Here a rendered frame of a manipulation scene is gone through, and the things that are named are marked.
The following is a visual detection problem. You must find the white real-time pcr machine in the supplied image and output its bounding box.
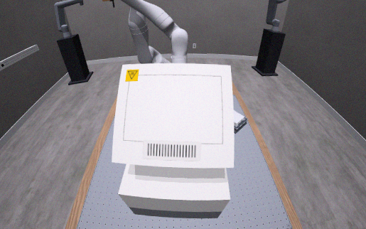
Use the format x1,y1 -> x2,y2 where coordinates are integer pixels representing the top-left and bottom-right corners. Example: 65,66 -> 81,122
112,63 -> 234,218

